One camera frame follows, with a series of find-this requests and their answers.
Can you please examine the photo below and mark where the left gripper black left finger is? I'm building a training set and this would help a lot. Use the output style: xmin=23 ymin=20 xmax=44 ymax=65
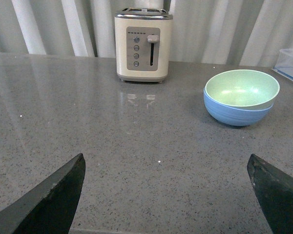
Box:
xmin=0 ymin=153 xmax=85 ymax=234

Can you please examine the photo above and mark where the blue plastic bowl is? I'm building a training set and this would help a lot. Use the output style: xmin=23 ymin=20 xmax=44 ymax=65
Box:
xmin=203 ymin=88 xmax=273 ymax=126

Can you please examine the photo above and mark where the green plastic bowl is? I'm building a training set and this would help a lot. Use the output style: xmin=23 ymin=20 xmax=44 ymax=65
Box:
xmin=205 ymin=69 xmax=280 ymax=110

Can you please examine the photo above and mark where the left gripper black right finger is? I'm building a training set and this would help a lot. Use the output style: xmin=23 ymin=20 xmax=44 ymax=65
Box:
xmin=247 ymin=154 xmax=293 ymax=234

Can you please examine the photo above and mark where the clear plastic food container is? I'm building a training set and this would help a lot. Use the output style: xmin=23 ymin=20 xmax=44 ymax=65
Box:
xmin=273 ymin=49 xmax=293 ymax=81

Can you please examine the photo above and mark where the white curtain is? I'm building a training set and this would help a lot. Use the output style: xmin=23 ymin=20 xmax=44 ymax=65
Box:
xmin=0 ymin=0 xmax=293 ymax=67

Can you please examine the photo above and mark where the cream two-slot toaster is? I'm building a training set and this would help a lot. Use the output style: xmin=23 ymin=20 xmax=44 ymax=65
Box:
xmin=114 ymin=7 xmax=173 ymax=83

